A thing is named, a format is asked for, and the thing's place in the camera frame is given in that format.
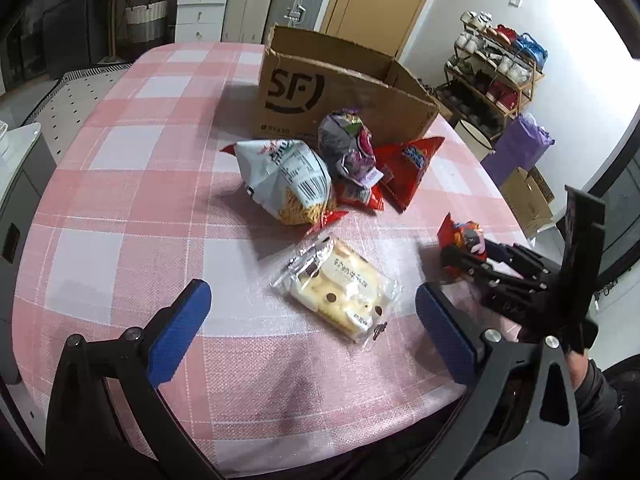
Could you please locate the red chip bag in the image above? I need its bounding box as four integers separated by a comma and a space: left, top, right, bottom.
373, 136, 445, 212

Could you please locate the small red snack packet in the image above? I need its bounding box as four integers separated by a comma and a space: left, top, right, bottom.
437, 212, 487, 262

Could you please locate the red snack bag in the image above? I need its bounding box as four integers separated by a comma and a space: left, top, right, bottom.
334, 181, 384, 211

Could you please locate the wooden door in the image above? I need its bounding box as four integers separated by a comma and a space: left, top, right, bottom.
320, 0, 426, 58

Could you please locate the clear cracker pack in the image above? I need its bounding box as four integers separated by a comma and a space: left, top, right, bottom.
271, 234, 402, 347

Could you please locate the white noodle snack bag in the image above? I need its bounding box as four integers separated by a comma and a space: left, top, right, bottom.
222, 139, 347, 232

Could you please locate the beige suitcase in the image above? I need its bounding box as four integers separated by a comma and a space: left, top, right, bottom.
221, 0, 271, 44

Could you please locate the person's right hand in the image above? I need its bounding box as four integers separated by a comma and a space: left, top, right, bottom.
565, 351, 608, 406

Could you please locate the wooden shoe rack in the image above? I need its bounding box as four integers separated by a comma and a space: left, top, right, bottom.
435, 11, 549, 145

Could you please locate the cream trash bin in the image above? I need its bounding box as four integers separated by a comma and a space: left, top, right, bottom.
454, 119, 494, 162

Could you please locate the dotted floor rug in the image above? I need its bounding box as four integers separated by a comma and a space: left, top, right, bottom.
23, 63, 131, 164

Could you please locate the cardboard box on floor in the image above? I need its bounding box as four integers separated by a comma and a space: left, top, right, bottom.
499, 167, 552, 240

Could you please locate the pink checkered tablecloth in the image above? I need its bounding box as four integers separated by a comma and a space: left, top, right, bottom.
12, 44, 524, 477

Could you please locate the woven laundry basket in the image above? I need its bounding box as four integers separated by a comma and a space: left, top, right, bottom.
125, 0, 168, 58

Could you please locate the brown SF cardboard box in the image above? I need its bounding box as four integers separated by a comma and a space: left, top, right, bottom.
253, 25, 438, 146

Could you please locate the purple gift bag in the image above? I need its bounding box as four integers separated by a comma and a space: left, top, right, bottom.
482, 113, 554, 188

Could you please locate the grey side cabinet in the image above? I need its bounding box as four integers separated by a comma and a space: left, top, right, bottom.
0, 122, 55, 385

